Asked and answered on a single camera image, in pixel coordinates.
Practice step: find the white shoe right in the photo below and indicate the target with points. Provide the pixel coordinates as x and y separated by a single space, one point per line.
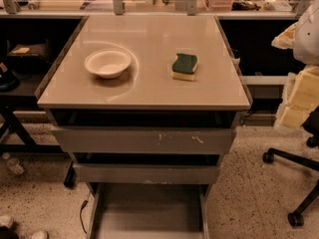
41 234

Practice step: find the white shoe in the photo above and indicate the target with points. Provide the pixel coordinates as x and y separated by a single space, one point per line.
41 234
6 221

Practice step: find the black side table frame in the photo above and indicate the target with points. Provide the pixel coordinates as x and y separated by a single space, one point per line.
11 121

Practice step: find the green and yellow sponge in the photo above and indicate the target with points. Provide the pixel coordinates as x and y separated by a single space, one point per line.
184 67

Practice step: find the grey drawer cabinet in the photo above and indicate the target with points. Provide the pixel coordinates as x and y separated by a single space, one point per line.
145 94

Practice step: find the top grey drawer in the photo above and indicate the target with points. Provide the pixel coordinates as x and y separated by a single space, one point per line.
147 140

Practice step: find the open bottom grey drawer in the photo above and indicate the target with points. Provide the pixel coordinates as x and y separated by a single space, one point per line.
148 211

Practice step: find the middle grey drawer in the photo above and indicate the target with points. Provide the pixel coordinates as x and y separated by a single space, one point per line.
147 174

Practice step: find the clear plastic bottle on floor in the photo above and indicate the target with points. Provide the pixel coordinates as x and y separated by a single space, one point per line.
13 163

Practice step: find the white paper bowl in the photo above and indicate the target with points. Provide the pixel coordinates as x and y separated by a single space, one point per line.
108 63

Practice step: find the white shoe left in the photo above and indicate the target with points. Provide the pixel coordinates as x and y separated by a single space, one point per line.
6 221

